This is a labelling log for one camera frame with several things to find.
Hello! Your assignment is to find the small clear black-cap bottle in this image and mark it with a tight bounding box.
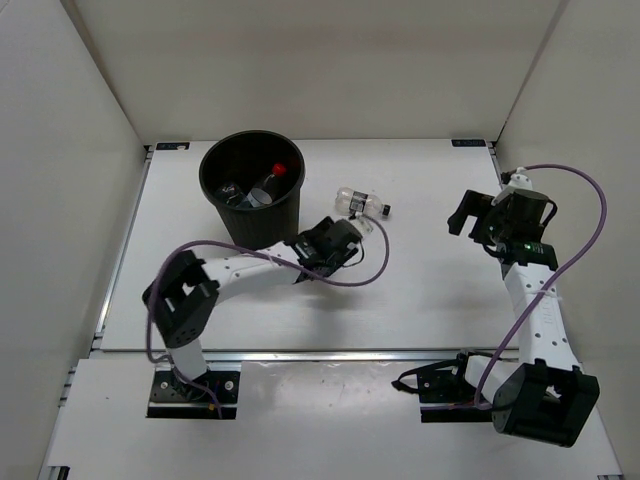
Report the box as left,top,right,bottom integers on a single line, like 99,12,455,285
334,187,391,219

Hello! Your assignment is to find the red-cap clear bottle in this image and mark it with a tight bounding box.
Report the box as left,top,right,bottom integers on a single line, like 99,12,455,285
247,163,287,208

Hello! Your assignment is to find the large clear green-label bottle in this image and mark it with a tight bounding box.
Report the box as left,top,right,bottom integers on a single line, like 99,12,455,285
219,192,255,209

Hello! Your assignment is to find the orange juice bottle fruit label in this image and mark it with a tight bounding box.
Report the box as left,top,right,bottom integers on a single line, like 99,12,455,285
215,182,244,206

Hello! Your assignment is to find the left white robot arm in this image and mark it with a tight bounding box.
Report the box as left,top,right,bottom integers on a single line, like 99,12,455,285
142,217,372,400

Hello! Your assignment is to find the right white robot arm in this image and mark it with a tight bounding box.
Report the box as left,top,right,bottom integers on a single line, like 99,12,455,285
447,187,600,448

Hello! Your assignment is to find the black plastic waste bin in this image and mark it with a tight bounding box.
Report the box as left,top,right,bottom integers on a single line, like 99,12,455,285
199,130,305,250

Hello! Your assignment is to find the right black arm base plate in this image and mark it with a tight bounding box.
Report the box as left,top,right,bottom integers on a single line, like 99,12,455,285
391,351,492,424

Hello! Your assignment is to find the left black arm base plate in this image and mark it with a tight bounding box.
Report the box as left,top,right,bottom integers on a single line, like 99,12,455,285
146,364,241,420

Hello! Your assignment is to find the aluminium rail front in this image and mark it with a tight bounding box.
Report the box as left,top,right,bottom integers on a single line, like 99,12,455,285
92,348,474,364

